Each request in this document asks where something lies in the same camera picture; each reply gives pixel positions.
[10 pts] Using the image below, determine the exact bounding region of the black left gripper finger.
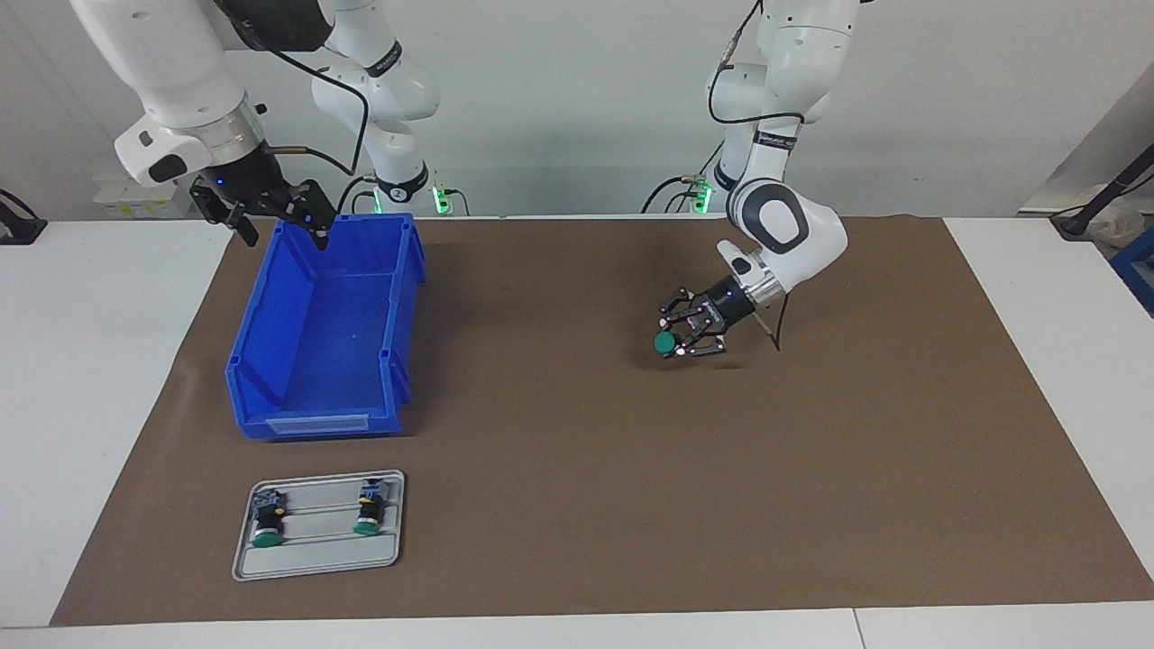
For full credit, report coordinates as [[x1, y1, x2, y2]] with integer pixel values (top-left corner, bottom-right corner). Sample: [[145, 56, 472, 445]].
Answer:
[[671, 320, 730, 361], [661, 288, 720, 329]]

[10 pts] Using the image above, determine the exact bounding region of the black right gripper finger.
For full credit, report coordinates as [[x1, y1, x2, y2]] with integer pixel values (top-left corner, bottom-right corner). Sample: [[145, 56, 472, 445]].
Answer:
[[286, 180, 336, 251], [189, 178, 261, 250]]

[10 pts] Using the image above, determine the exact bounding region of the green push button switch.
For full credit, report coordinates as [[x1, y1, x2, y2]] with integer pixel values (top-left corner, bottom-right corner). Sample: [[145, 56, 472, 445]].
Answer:
[[248, 487, 289, 549], [653, 317, 700, 356], [353, 478, 389, 537]]

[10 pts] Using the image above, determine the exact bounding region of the blue plastic storage bin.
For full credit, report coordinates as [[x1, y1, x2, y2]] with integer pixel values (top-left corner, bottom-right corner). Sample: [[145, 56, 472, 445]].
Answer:
[[224, 213, 426, 441]]

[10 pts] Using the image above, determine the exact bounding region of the brown table mat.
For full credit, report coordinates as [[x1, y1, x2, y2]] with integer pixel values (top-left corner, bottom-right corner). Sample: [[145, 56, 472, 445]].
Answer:
[[50, 215, 1154, 627]]

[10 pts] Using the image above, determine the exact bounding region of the black table clamp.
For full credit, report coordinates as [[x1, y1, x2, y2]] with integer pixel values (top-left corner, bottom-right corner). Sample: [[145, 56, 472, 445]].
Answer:
[[0, 187, 48, 246]]

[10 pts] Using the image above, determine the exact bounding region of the grey metal tray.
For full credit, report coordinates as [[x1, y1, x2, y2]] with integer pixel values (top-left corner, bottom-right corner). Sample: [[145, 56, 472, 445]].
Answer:
[[232, 469, 407, 582]]

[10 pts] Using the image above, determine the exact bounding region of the black tripod stand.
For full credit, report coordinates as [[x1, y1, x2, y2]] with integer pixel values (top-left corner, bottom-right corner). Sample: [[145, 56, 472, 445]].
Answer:
[[1050, 142, 1154, 240]]

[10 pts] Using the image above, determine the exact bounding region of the clear plastic bag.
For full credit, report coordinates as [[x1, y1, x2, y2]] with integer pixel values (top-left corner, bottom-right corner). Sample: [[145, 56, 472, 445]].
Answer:
[[1086, 197, 1154, 249]]

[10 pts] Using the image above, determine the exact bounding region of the blue crate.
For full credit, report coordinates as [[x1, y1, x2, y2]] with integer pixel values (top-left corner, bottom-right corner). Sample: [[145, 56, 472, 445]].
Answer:
[[1111, 225, 1154, 316]]

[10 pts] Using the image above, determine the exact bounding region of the black arm base cable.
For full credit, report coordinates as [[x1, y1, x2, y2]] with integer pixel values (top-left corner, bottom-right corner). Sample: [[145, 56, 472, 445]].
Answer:
[[338, 174, 378, 215], [642, 176, 700, 215]]

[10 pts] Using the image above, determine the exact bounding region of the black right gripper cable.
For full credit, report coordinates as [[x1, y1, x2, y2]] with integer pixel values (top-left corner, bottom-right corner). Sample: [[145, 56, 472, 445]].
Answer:
[[230, 9, 372, 177]]

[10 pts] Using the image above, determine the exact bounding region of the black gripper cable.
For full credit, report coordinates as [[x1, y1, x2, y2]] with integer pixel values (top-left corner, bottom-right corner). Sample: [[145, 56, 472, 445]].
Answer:
[[706, 0, 808, 352], [230, 9, 372, 177]]

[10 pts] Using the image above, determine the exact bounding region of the white wall box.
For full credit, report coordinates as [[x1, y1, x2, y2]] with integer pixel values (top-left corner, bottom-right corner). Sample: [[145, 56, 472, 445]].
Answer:
[[93, 176, 204, 220]]

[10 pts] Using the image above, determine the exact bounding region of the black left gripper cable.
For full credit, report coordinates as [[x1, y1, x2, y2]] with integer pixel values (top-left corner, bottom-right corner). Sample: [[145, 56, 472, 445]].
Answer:
[[706, 0, 808, 352]]

